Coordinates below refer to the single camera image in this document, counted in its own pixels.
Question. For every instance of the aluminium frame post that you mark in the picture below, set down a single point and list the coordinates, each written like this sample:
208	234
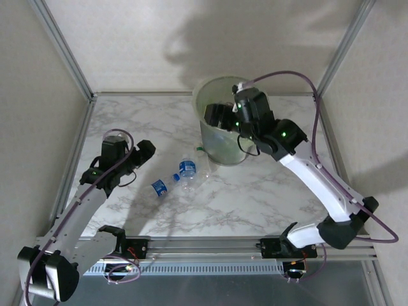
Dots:
341	51
65	51

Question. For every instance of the aluminium rail along wall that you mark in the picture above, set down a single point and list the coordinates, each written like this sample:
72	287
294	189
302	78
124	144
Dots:
143	94

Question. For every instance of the clear bottle dark blue label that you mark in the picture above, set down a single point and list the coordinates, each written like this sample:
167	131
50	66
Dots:
187	167

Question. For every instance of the pale green bin liner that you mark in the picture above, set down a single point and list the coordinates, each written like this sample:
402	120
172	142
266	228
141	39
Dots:
204	95

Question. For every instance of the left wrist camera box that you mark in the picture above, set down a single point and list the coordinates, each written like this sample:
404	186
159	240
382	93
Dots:
114	139

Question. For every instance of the clear bottle green cap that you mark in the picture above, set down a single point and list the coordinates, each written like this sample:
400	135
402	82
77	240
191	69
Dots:
201	156

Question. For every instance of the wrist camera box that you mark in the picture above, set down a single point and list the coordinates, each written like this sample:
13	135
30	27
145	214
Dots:
242	87
114	139

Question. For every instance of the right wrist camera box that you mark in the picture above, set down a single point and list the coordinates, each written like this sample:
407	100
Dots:
242	87

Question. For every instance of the small lit controller board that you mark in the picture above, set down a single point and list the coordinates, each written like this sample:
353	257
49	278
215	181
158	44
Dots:
129	268
294	271

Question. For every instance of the wide aluminium base rail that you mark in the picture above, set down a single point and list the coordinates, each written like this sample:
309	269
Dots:
204	247

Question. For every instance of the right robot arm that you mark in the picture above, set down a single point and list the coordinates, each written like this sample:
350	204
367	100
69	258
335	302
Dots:
315	181

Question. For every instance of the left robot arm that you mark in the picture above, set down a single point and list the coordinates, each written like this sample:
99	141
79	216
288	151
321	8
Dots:
73	216

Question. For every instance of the clear bottle blue red label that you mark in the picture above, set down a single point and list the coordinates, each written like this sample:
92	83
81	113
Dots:
159	187

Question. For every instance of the aluminium table side rail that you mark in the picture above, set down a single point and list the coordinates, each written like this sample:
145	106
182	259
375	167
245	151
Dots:
80	137
325	127

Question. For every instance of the aluminium frame leg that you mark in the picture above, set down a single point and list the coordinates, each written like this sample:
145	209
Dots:
377	283

